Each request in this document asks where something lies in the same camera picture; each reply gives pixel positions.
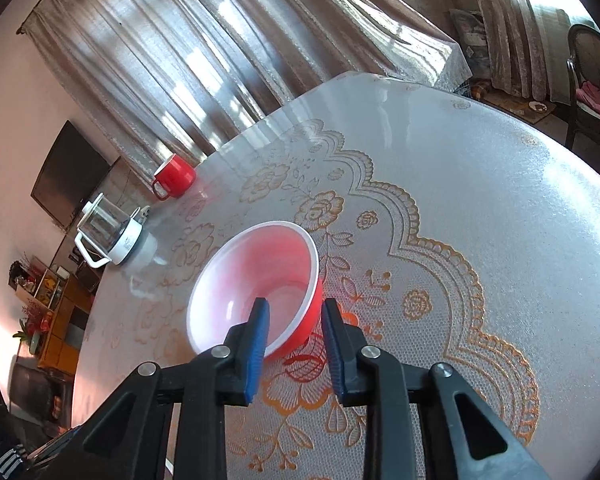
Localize black flat screen television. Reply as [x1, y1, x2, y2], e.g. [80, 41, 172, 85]
[31, 120, 122, 233]

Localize yellow wooden cabinet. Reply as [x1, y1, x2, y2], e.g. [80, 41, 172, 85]
[10, 255, 98, 376]

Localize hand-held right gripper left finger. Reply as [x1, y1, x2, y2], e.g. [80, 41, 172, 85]
[72, 297, 272, 480]

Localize red plastic bowl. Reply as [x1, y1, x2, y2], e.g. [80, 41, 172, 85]
[186, 221, 326, 360]

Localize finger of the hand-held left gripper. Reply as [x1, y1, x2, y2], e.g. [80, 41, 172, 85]
[27, 427, 87, 462]

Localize grey bag pile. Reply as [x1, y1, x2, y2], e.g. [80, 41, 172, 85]
[450, 7, 487, 57]

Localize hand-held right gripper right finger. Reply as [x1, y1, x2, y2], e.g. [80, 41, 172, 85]
[321, 297, 553, 480]

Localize red mug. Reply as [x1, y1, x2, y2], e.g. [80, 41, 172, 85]
[151, 154, 197, 201]

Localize lace pattern tablecloth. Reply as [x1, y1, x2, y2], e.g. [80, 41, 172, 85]
[72, 71, 600, 480]

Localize wide grey sheer curtain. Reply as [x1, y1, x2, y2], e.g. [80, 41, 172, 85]
[22, 0, 468, 186]

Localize dark oval back chair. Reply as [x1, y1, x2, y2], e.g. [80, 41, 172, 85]
[565, 24, 600, 151]

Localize narrow grey sheer curtain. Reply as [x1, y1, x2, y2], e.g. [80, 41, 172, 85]
[462, 0, 591, 101]

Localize white glass electric kettle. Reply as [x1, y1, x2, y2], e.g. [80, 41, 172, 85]
[74, 193, 158, 268]

